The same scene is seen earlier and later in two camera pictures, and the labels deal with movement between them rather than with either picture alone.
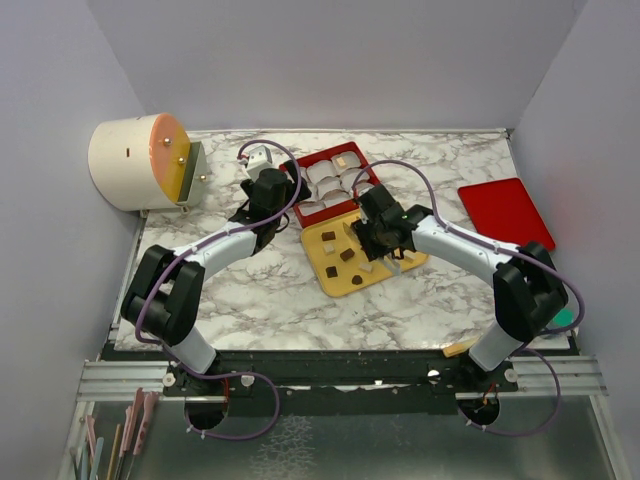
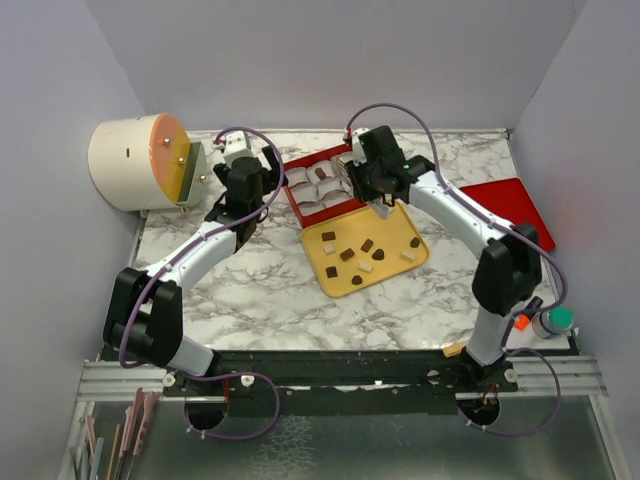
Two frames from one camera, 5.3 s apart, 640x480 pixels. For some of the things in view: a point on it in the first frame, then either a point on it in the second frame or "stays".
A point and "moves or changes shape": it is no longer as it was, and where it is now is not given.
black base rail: x=348 y=383 stays
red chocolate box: x=333 y=179 stays
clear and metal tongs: x=387 y=262 moves or changes shape
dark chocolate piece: x=331 y=272 stays
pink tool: x=137 y=420 stays
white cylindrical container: x=139 y=163 stays
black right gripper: x=371 y=250 -> x=354 y=168
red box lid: x=503 y=209 stays
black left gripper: x=300 y=193 -> x=270 y=177
